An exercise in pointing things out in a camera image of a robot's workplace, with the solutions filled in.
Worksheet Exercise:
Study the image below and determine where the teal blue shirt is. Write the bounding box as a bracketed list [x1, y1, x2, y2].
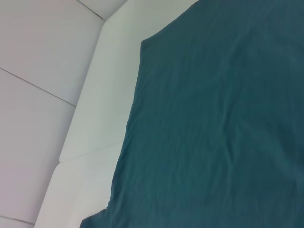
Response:
[79, 0, 304, 228]

